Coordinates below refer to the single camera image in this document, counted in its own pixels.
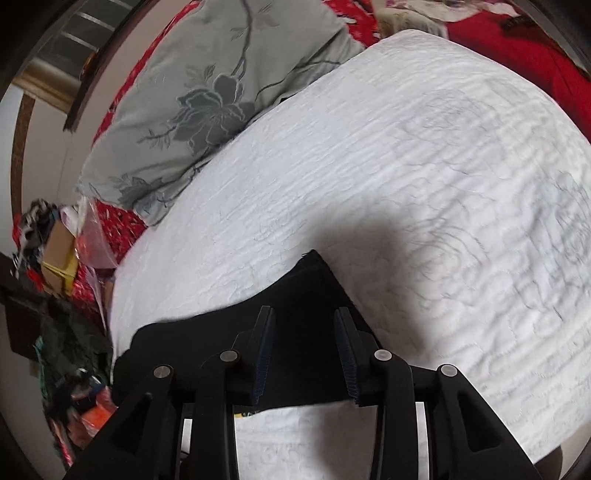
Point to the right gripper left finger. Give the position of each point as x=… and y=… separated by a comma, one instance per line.
x=261, y=346

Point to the cardboard box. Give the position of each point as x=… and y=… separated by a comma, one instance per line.
x=59, y=262

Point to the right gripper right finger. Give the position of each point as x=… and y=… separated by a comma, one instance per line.
x=351, y=351

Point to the black pants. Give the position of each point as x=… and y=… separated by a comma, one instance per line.
x=209, y=354

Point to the dark wooden window ledge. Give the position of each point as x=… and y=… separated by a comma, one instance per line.
x=101, y=59

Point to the white quilted bed cover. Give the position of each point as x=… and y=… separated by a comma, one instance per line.
x=450, y=197

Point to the clear plastic bag red contents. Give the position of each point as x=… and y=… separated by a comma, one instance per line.
x=91, y=245

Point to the dark green jacket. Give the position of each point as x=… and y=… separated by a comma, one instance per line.
x=65, y=344

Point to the pile of clothes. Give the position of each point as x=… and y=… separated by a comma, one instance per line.
x=31, y=231

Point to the bagged items right side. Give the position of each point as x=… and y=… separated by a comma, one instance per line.
x=432, y=17

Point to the red patterned bedding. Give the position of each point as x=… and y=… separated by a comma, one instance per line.
x=122, y=228

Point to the grey floral pillow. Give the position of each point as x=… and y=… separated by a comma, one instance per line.
x=220, y=67

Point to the orange item in plastic bag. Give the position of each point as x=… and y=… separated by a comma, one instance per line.
x=82, y=427

